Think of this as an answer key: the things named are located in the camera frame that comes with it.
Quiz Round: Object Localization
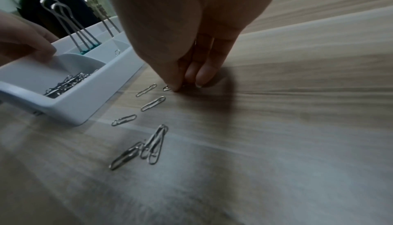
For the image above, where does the person's left hand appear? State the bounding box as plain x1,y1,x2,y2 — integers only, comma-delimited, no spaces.
0,9,60,67

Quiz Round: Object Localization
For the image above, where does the person's right hand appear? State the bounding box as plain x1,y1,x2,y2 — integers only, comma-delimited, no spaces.
103,0,288,93

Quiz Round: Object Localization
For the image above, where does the pile of silver paper clips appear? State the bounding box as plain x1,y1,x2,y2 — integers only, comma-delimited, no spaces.
43,69,170,172

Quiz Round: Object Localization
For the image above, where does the large blue binder clip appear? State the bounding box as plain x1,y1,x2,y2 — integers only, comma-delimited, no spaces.
50,2,101,50

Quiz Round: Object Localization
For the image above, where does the large teal binder clip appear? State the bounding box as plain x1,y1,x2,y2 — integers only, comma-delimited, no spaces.
38,0,103,56

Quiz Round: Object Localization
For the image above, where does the large yellow binder clip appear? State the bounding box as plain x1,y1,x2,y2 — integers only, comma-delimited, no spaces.
83,0,122,38

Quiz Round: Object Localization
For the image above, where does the white compartment tray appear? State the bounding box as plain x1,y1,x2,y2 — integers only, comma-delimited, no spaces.
0,16,147,127

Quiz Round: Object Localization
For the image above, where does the black kettle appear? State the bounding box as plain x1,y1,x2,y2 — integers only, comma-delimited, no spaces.
18,0,103,39

